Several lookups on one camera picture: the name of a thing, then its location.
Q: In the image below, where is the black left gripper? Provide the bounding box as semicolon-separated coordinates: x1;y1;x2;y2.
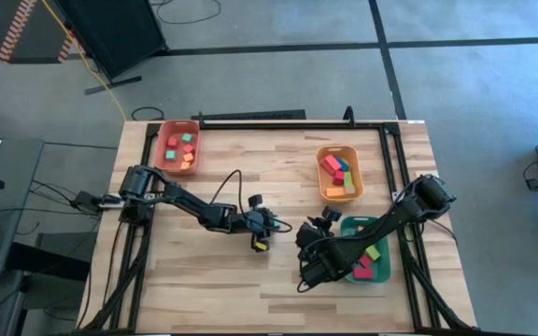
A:
244;207;283;254

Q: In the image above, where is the teal green plastic bin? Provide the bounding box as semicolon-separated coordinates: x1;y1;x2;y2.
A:
339;215;392;285

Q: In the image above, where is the yellow orange plastic bin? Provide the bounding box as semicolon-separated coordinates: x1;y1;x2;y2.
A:
315;145;366;204

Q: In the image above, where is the black flat floor strip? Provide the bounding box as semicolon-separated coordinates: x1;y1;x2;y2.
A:
191;108;307;122

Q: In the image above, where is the salmon plastic bin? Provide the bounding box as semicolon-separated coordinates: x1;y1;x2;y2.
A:
154;119;202;176

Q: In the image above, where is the white power strip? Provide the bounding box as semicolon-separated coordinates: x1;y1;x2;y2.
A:
98;194;124;209

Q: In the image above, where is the black power box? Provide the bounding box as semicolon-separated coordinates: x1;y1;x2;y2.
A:
73;189;100;214

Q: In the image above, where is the black floor box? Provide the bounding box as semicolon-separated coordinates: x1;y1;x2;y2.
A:
7;231;98;282

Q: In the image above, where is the black partition panel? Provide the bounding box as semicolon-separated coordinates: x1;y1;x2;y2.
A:
53;0;168;96

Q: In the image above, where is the dark grey desk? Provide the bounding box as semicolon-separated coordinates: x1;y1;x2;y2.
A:
0;137;46;281

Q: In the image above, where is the black orange striped mat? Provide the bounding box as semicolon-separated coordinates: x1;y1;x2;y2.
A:
0;0;79;64

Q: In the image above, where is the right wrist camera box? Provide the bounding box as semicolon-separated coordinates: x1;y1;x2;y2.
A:
306;205;344;228

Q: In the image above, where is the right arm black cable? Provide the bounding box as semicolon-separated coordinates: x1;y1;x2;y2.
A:
295;260;315;294

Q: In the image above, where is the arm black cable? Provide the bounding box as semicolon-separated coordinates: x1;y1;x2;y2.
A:
209;169;294;234
295;260;315;294

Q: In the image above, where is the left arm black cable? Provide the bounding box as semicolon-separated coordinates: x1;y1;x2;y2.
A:
209;169;294;234

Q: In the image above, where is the black aluminium table frame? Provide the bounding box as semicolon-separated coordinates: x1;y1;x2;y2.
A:
76;119;478;336

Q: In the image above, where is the black floor cable loop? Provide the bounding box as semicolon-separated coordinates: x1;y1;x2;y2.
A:
131;105;166;122

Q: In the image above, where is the yellow hanging cable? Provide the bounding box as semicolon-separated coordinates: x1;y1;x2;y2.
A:
39;0;129;123

